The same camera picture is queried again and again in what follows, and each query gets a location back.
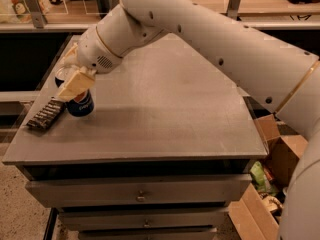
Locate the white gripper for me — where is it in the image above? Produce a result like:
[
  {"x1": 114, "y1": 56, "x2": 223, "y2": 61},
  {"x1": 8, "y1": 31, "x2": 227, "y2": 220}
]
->
[{"x1": 56, "y1": 27, "x2": 122, "y2": 102}]

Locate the drawer brass knob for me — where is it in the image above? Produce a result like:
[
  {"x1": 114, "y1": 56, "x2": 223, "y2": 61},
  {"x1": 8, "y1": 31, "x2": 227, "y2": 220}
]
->
[
  {"x1": 136, "y1": 191, "x2": 146, "y2": 202},
  {"x1": 143, "y1": 219, "x2": 151, "y2": 228}
]

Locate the dark rxbar chocolate bar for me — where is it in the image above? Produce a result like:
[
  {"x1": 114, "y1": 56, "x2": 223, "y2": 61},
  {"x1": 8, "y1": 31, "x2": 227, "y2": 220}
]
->
[{"x1": 27, "y1": 99, "x2": 65, "y2": 130}]

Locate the top drawer brass knob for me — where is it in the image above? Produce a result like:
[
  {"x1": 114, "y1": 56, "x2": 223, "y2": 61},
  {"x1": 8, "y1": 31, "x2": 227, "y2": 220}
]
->
[{"x1": 136, "y1": 191, "x2": 146, "y2": 202}]

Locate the right metal rail bracket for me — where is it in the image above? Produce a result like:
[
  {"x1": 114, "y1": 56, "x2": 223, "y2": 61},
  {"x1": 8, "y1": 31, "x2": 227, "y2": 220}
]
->
[{"x1": 226, "y1": 0, "x2": 241, "y2": 19}]

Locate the cardboard box of snacks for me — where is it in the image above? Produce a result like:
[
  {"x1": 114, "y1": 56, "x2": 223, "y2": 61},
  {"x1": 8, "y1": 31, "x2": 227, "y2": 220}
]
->
[{"x1": 229, "y1": 115, "x2": 307, "y2": 240}]

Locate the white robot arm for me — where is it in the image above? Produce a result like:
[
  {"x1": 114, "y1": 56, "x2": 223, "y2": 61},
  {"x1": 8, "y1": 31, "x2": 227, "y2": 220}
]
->
[{"x1": 57, "y1": 0, "x2": 320, "y2": 240}]

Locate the blue pepsi can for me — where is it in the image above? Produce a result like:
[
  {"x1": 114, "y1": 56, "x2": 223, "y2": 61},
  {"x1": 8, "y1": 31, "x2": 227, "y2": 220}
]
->
[{"x1": 55, "y1": 67, "x2": 94, "y2": 117}]

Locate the grey drawer cabinet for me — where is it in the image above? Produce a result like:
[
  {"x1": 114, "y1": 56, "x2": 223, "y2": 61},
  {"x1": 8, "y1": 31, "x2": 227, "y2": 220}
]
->
[{"x1": 4, "y1": 35, "x2": 265, "y2": 240}]

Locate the orange snack package behind glass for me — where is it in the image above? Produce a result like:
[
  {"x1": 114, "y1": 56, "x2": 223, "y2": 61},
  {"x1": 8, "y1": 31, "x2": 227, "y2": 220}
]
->
[{"x1": 0, "y1": 0, "x2": 31, "y2": 24}]

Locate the left metal rail bracket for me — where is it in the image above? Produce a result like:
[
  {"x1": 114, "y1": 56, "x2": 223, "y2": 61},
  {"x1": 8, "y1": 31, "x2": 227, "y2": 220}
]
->
[{"x1": 25, "y1": 0, "x2": 47, "y2": 29}]

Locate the green snack bag in box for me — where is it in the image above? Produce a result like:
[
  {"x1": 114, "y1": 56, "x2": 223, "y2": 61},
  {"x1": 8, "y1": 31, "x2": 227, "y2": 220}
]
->
[{"x1": 250, "y1": 161, "x2": 278, "y2": 196}]

